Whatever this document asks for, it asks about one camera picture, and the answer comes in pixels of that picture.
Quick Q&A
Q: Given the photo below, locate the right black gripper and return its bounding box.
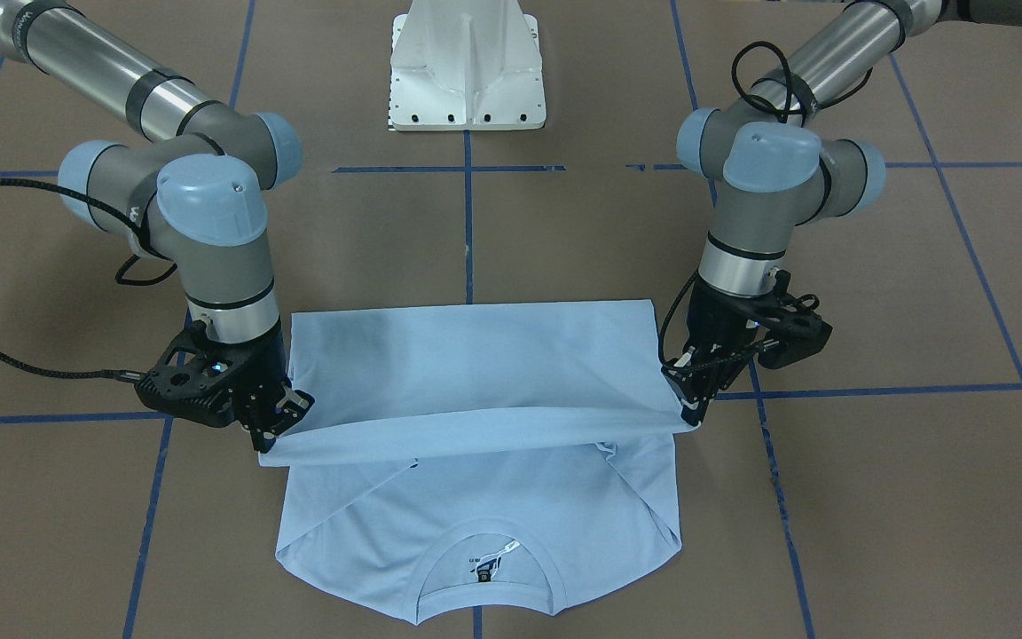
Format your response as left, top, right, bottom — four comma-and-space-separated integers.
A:
207, 333, 310, 454

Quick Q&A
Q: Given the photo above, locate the light blue t-shirt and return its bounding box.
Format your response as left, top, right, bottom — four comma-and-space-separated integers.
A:
259, 299, 688, 624

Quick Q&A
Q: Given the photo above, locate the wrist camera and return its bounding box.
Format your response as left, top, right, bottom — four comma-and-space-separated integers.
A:
134, 320, 235, 428
754, 268, 834, 369

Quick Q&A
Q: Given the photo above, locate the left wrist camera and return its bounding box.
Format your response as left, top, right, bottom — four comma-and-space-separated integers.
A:
754, 268, 834, 369

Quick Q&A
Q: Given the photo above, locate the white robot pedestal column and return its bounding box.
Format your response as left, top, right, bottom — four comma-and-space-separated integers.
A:
387, 1, 547, 132

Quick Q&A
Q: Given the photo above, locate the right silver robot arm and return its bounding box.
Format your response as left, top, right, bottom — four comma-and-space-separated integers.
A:
0, 1, 315, 454

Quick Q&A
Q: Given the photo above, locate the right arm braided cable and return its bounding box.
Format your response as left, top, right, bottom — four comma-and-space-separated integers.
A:
0, 177, 179, 383

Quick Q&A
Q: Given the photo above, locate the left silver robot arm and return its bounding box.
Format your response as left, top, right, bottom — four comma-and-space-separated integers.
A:
662, 1, 944, 426

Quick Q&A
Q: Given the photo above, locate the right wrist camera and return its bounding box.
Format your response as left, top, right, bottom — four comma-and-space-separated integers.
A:
134, 320, 235, 428

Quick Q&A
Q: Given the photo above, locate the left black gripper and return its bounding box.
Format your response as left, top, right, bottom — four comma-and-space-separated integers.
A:
662, 275, 774, 429

